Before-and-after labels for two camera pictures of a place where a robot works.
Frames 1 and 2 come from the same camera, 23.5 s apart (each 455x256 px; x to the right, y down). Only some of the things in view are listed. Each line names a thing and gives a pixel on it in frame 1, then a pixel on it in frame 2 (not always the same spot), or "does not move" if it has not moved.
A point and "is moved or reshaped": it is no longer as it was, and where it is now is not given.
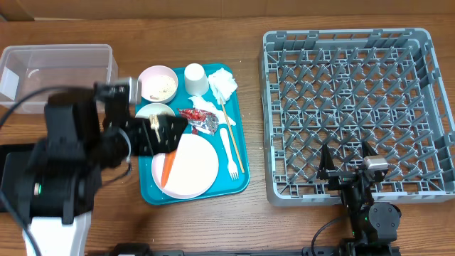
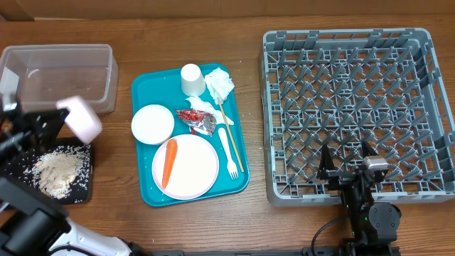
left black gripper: (165, 144) -> (36, 121)
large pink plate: (193, 171) does not move
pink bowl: (158, 84) is moved or reshaped
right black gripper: (339, 178) does not move
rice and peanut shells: (159, 87) is moved or reshaped
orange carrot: (167, 166) does not move
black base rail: (146, 249) does not move
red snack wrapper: (200, 119) does not move
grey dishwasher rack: (341, 87) does not move
